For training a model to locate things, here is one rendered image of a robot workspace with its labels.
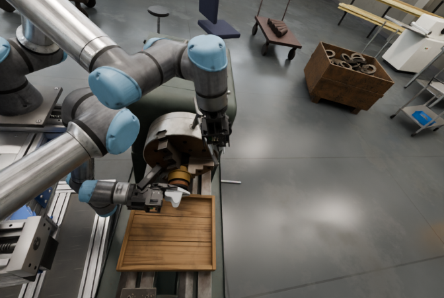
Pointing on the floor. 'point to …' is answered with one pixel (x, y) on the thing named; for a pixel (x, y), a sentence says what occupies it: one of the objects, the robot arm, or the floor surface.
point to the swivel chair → (210, 10)
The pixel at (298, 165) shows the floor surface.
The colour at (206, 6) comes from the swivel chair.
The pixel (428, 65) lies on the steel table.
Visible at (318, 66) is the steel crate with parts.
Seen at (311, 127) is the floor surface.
